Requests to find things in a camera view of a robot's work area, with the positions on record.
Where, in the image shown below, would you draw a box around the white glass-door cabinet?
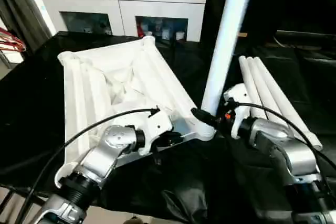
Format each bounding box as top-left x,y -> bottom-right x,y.
39,0 -> 208,44

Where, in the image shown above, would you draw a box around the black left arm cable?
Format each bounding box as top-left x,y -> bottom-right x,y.
18,107 -> 161,220

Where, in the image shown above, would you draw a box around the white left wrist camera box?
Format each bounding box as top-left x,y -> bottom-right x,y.
138,109 -> 173,156

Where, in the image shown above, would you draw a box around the white plastic table top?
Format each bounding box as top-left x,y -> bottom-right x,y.
55,36 -> 216,189

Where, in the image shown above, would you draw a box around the white plastic table leg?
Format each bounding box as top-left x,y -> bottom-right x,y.
253,56 -> 324,152
246,56 -> 296,131
201,0 -> 258,118
238,56 -> 264,121

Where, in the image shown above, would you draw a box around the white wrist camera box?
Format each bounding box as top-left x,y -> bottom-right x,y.
223,83 -> 252,136
138,109 -> 173,156

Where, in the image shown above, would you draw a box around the dark grey curtain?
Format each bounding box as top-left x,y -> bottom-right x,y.
0,0 -> 56,60

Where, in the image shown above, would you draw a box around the black plastic mat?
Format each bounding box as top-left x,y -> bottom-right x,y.
0,31 -> 336,222

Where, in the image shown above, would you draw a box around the red clothes hangers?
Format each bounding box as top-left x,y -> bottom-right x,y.
0,27 -> 26,55

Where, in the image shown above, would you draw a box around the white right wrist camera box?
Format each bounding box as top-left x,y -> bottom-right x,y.
223,83 -> 252,136

